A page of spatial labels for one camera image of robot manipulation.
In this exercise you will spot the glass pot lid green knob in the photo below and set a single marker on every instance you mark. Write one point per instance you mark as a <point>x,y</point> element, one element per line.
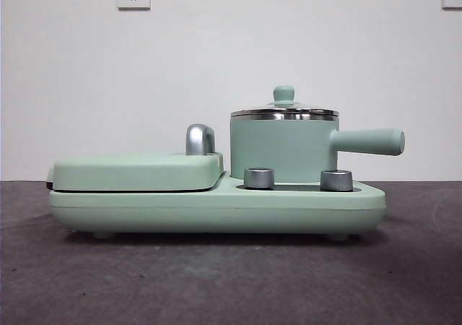
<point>284,113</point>

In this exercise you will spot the silver control knob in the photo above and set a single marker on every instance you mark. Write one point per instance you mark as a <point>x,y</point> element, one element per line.
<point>258,177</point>
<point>336,180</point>

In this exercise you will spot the green breakfast machine base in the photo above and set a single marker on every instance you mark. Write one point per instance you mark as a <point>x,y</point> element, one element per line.
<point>216,213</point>

